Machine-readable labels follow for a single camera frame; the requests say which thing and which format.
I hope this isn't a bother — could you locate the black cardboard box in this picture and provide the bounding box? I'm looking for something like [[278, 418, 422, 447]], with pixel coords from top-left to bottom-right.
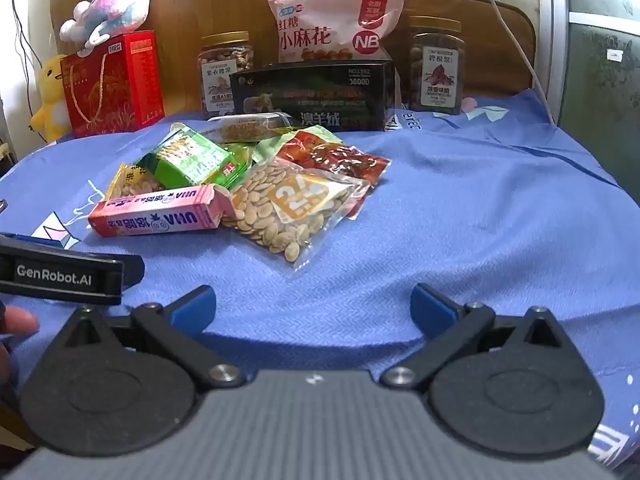
[[230, 59, 397, 133]]

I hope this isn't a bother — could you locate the pink plush toy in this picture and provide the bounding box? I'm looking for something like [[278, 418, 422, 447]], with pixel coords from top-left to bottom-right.
[[59, 0, 157, 56]]

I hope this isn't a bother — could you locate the brown padded cushion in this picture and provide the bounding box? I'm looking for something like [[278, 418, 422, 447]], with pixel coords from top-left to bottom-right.
[[400, 0, 536, 97]]

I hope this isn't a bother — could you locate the bright green snack packet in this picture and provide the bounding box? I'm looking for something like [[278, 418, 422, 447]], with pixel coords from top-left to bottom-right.
[[136, 124, 251, 191]]

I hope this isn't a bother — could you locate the red snack packet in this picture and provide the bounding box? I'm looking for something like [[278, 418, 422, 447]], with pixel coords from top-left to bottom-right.
[[275, 130, 392, 218]]

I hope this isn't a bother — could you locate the clear pumpkin seed packet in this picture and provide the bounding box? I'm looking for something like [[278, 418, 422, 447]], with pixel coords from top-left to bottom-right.
[[220, 156, 371, 278]]

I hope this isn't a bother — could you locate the yellow seed packet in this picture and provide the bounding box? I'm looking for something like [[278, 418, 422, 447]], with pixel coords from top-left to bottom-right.
[[104, 162, 157, 211]]

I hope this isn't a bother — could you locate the grey patterned door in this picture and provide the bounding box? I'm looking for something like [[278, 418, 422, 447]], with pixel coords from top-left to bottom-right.
[[557, 0, 640, 161]]

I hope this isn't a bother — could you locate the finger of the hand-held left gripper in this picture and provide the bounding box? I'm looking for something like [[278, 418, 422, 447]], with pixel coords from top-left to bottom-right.
[[0, 232, 69, 250], [121, 255, 146, 290]]

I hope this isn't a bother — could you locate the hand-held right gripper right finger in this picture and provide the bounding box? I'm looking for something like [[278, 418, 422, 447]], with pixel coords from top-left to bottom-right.
[[381, 282, 564, 389]]

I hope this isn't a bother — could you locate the yellow duck plush toy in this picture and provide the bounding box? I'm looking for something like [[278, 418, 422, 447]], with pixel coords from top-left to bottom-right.
[[29, 54, 71, 143]]

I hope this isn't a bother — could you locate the thin black wall cable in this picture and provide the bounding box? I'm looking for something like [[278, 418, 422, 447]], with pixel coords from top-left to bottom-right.
[[9, 0, 36, 111]]

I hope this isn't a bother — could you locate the large pink snack bag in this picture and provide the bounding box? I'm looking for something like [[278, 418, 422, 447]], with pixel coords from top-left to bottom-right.
[[266, 0, 406, 67]]

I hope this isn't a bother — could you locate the pink candy box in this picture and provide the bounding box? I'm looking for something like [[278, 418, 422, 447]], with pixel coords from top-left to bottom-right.
[[88, 184, 236, 238]]

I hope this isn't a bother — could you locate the blue printed bedsheet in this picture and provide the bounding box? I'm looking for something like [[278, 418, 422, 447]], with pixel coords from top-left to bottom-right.
[[0, 87, 640, 480]]

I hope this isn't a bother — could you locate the dark nut jar gold lid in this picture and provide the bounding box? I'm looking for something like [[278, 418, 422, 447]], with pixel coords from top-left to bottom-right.
[[406, 16, 467, 116]]

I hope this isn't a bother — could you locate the light nut jar gold lid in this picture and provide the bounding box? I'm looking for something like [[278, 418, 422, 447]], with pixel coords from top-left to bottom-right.
[[197, 31, 257, 115]]

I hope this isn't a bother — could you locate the person's left hand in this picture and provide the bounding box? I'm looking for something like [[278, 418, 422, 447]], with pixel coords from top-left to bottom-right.
[[0, 306, 42, 387]]

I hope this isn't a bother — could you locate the white cable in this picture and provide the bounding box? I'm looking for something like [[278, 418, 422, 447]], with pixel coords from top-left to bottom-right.
[[465, 0, 556, 126]]

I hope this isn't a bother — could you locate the red gift box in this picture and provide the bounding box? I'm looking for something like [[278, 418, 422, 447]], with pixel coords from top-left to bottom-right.
[[60, 30, 166, 138]]

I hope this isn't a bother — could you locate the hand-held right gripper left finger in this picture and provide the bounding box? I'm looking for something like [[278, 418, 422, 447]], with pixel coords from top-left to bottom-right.
[[61, 284, 247, 389]]

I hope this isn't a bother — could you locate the clear grain bar packet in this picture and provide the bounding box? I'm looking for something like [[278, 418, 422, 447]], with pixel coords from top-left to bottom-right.
[[206, 112, 296, 143]]

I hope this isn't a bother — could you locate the light green leaf-print packet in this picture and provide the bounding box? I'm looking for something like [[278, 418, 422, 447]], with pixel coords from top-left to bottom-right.
[[250, 132, 301, 163]]

